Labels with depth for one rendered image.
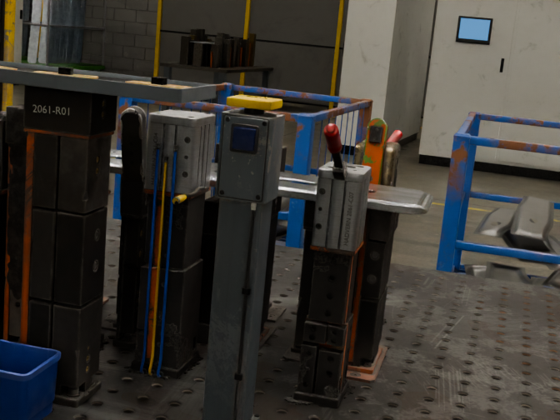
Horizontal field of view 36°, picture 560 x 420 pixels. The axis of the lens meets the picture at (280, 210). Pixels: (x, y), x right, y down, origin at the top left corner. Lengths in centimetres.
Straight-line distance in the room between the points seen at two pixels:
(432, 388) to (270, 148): 56
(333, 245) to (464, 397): 36
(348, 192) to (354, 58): 810
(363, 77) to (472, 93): 114
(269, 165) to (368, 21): 822
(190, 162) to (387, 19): 802
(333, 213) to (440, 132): 802
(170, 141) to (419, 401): 56
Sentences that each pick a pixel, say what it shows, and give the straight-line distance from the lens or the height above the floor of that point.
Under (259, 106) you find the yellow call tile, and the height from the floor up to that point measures 115.
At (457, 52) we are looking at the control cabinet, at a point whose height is 118.
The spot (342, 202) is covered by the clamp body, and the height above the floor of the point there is 101.
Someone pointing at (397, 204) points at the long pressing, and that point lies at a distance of 136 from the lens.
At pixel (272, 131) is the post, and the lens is 110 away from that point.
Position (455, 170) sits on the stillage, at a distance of 315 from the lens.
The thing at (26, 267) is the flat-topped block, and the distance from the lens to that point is 127.
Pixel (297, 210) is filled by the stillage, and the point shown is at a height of 58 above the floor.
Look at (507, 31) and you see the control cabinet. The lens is 920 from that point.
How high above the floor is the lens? 125
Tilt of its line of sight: 12 degrees down
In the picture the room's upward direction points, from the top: 5 degrees clockwise
